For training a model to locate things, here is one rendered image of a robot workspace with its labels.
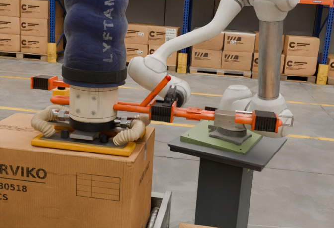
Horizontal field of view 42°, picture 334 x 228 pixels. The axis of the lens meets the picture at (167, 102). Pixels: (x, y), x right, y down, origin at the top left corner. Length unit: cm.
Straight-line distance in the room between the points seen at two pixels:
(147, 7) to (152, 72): 831
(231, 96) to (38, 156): 106
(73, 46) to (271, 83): 97
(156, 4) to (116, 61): 859
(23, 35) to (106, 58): 817
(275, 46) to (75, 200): 106
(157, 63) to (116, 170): 55
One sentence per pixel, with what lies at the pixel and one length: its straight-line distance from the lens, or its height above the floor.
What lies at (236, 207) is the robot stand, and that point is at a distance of 231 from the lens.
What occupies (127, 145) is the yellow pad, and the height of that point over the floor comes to 97.
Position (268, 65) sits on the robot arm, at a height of 120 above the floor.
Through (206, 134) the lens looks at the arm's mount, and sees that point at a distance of 229.
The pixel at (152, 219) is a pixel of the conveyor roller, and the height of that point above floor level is 55.
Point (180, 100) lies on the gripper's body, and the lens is 167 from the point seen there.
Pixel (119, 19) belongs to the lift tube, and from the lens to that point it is 146.
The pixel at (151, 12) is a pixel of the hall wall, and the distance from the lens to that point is 1005.
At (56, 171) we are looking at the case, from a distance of 150.
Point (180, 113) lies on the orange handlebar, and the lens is 148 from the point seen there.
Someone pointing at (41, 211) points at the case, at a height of 73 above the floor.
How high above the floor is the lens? 147
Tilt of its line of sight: 14 degrees down
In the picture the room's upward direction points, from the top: 4 degrees clockwise
